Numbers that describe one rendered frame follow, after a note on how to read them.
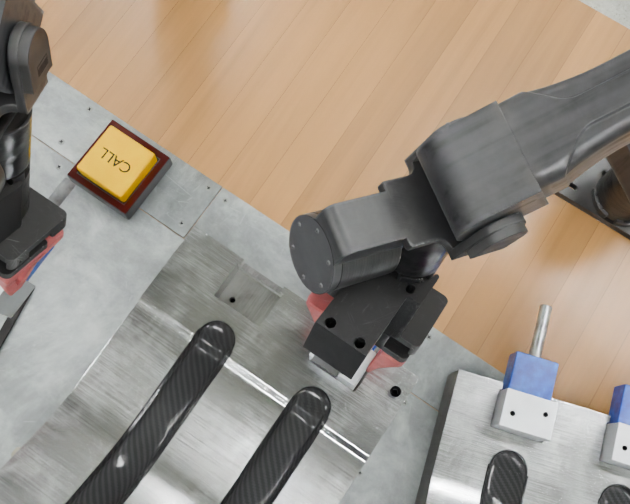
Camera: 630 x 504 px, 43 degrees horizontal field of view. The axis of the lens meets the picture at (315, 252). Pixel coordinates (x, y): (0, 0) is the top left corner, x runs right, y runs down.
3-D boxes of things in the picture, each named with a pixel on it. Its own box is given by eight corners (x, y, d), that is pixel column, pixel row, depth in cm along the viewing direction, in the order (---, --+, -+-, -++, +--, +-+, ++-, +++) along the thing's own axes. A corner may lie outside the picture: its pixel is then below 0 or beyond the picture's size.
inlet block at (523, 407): (514, 304, 83) (530, 293, 78) (561, 318, 83) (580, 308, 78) (484, 427, 80) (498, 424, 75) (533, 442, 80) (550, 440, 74)
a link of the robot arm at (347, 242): (319, 329, 57) (402, 268, 46) (275, 221, 58) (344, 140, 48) (443, 287, 62) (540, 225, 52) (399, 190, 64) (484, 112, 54)
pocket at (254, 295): (243, 266, 81) (241, 257, 77) (287, 295, 80) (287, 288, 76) (217, 303, 80) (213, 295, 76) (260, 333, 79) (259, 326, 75)
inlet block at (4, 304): (57, 176, 76) (39, 156, 71) (99, 204, 76) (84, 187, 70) (-32, 288, 74) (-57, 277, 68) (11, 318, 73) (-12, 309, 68)
